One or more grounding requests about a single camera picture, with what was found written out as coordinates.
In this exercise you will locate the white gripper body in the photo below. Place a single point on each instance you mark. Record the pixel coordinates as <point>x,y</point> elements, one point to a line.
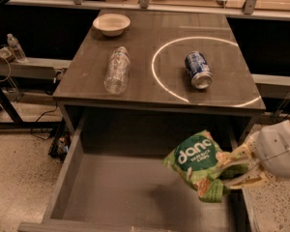
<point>276,152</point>

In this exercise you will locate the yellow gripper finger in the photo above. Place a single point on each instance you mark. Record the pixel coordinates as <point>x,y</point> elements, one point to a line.
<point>252,179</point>
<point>237,161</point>

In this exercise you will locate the green rice chip bag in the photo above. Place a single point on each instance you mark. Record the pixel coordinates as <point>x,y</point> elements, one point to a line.
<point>196,160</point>

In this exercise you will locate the open grey top drawer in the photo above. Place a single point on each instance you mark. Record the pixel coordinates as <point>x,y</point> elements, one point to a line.
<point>113,178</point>

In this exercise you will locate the grey wooden drawer cabinet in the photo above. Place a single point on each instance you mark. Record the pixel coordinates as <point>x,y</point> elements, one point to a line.
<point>158,43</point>

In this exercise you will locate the blue soda can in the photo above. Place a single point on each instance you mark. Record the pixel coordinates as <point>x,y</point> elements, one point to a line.
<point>198,70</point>

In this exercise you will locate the clear plastic water bottle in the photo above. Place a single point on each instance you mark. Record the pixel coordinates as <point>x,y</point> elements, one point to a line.
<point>117,75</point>

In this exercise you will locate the white paper bowl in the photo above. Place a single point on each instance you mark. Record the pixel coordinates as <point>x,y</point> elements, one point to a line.
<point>111,25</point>

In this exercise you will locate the grey metal side bench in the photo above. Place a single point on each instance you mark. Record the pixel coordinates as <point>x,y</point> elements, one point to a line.
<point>38,68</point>

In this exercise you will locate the small water bottle on bench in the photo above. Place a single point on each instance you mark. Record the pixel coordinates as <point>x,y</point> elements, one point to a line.
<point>16,48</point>

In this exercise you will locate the white device on bench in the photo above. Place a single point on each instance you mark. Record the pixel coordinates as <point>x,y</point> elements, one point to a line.
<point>5,53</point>

